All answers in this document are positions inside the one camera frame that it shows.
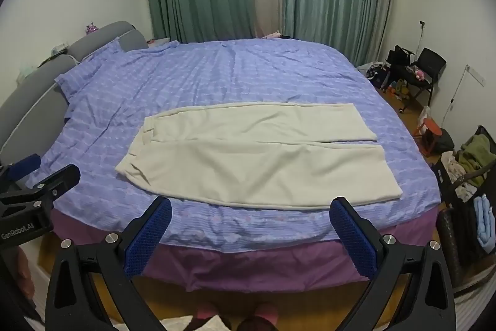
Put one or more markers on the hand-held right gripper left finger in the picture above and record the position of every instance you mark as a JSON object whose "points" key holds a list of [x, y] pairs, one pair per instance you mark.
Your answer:
{"points": [[149, 238]]}

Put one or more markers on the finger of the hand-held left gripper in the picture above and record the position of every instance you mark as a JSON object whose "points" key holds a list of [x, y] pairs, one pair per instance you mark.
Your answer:
{"points": [[58, 179], [25, 164]]}

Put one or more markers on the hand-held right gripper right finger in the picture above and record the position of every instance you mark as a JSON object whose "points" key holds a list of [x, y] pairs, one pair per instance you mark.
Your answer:
{"points": [[352, 241]]}

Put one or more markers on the cream pants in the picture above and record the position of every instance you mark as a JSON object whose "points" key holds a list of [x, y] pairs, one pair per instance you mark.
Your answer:
{"points": [[252, 156]]}

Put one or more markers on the person's left forearm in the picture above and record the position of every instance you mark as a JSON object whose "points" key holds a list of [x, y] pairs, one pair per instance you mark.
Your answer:
{"points": [[24, 274]]}

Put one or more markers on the grey padded headboard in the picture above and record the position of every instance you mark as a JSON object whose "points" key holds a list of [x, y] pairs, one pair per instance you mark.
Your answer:
{"points": [[35, 98]]}

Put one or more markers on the purple bed skirt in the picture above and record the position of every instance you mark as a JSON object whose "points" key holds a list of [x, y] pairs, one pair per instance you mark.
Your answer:
{"points": [[232, 265]]}

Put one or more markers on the pink slipper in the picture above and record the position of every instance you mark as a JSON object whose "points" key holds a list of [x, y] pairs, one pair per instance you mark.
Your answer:
{"points": [[265, 313], [205, 311]]}

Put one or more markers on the dark wicker basket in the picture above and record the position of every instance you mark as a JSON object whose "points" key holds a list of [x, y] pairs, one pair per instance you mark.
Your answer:
{"points": [[455, 238]]}

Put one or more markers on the purple floral pillow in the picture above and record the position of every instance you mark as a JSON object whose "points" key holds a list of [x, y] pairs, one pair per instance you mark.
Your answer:
{"points": [[93, 71]]}

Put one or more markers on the tissue box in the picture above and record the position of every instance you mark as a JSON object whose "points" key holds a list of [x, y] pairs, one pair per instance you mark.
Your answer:
{"points": [[59, 48]]}

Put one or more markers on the light blue towel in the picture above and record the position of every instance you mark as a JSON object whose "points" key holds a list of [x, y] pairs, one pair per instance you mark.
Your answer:
{"points": [[485, 224]]}

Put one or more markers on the orange stool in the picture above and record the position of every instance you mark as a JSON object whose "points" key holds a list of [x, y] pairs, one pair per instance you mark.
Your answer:
{"points": [[430, 129]]}

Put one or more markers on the white plastic bag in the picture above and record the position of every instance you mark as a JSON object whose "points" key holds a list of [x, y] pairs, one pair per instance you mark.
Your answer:
{"points": [[424, 114]]}

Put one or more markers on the purple toy figure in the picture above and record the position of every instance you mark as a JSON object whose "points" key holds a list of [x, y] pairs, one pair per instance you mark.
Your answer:
{"points": [[92, 27]]}

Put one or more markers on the patterned dark bag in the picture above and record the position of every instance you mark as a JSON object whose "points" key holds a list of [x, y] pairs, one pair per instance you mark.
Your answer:
{"points": [[372, 72]]}

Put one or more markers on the small pink plush toy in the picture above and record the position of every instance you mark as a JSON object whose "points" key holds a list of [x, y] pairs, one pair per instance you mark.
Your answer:
{"points": [[419, 73]]}

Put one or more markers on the purple floral blanket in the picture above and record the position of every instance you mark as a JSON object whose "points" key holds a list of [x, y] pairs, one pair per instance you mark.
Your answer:
{"points": [[240, 75]]}

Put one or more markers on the black folding chair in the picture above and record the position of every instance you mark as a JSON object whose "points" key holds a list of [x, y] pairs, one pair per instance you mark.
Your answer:
{"points": [[428, 71]]}

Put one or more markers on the black bag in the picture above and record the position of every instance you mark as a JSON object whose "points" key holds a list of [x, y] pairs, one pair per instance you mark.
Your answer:
{"points": [[399, 57]]}

